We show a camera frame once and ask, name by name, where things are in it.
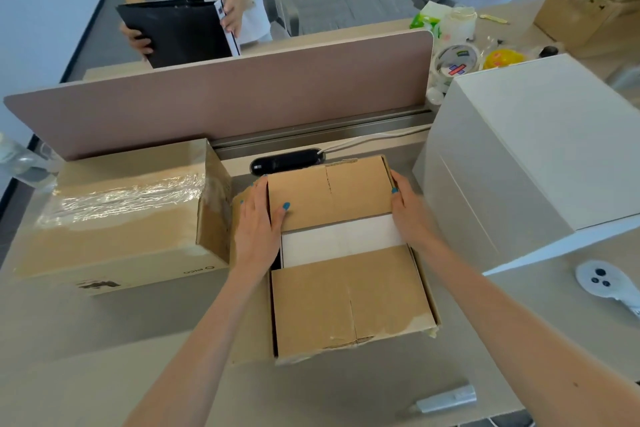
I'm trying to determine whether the white desk cable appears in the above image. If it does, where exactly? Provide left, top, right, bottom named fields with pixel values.
left=317, top=123, right=432, bottom=155

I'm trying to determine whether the green tissue pack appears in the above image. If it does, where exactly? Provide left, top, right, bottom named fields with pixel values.
left=409, top=1, right=451, bottom=32

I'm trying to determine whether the clear bottle white cap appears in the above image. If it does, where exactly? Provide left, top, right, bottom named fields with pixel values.
left=0, top=131, right=66, bottom=192

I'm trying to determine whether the person's left hand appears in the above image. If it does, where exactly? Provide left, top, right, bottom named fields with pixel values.
left=233, top=176, right=292, bottom=282

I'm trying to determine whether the person's right forearm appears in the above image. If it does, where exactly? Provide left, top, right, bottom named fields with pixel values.
left=419, top=239, right=640, bottom=427

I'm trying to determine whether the white tape roll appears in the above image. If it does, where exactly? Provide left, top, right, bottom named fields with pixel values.
left=429, top=43, right=481, bottom=92

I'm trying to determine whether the white plastic tub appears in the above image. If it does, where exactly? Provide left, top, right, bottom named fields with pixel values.
left=439, top=6, right=479, bottom=45

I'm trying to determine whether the yellow lid jar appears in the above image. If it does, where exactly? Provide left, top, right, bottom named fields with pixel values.
left=482, top=49, right=527, bottom=70

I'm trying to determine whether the mauve desk divider panel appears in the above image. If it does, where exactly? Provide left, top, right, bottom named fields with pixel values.
left=607, top=63, right=640, bottom=107
left=3, top=29, right=435, bottom=162

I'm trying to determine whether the black flat box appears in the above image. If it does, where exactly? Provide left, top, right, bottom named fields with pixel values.
left=115, top=0, right=242, bottom=70

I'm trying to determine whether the white handheld controller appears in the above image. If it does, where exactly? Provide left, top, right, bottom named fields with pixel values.
left=575, top=260, right=640, bottom=318

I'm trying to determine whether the black desk power socket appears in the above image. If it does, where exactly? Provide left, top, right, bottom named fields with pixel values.
left=249, top=147, right=326, bottom=176

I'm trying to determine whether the white utility knife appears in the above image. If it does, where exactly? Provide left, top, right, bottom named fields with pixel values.
left=409, top=384, right=479, bottom=415

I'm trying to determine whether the person's right hand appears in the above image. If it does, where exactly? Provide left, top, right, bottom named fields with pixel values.
left=389, top=169, right=446, bottom=252

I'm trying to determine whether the person's left forearm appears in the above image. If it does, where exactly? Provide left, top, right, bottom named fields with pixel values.
left=122, top=266, right=271, bottom=427

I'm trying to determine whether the white box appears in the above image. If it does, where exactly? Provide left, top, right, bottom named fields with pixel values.
left=427, top=53, right=640, bottom=252
left=281, top=213, right=405, bottom=270
left=412, top=143, right=640, bottom=276

